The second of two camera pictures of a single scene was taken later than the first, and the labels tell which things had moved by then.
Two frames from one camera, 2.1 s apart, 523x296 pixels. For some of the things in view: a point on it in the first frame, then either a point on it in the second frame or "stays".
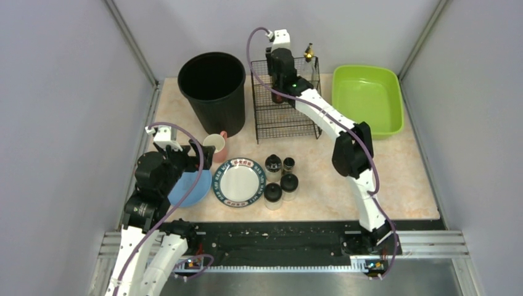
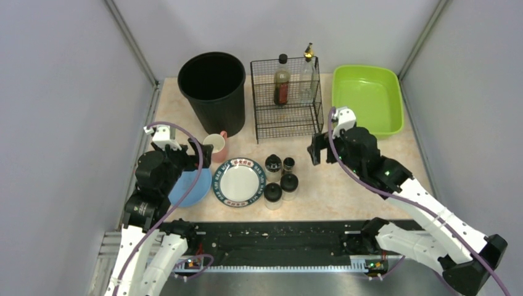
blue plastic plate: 185,182 stays
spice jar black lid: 288,184 stays
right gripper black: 278,81 to 323,148
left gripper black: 195,153 stays
